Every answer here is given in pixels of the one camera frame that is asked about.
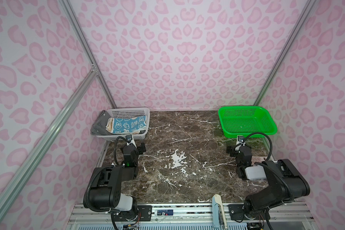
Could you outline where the teal patterned towel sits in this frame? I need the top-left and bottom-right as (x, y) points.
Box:
(106, 116), (147, 135)

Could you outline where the orange patterned towel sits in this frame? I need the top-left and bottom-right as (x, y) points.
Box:
(106, 117), (141, 135)

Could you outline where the grey towel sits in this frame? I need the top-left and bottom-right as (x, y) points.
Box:
(90, 110), (148, 136)

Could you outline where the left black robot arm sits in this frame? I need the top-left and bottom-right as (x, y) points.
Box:
(83, 143), (146, 221)

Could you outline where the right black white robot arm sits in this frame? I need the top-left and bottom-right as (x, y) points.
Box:
(226, 144), (311, 223)

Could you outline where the pink white calculator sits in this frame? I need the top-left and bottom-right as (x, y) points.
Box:
(252, 156), (267, 163)

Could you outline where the green plastic basket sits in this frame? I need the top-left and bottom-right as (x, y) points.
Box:
(218, 105), (278, 138)

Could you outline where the white plastic basket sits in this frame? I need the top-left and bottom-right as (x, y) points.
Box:
(91, 107), (150, 141)

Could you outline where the blue label sticker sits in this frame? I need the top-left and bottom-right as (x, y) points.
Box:
(156, 209), (173, 216)

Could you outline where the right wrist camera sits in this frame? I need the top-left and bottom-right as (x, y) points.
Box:
(236, 135), (245, 146)

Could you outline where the beige clamp handle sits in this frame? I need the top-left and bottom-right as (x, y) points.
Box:
(211, 194), (228, 230)

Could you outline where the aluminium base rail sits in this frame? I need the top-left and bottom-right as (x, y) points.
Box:
(66, 202), (318, 230)

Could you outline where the left corner aluminium post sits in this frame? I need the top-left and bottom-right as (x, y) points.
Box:
(59, 0), (117, 109)

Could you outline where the corner aluminium post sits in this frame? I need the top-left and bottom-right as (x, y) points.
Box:
(59, 0), (117, 109)
(253, 0), (319, 106)

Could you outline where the right corner aluminium post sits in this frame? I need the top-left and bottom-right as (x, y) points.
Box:
(253, 0), (319, 106)

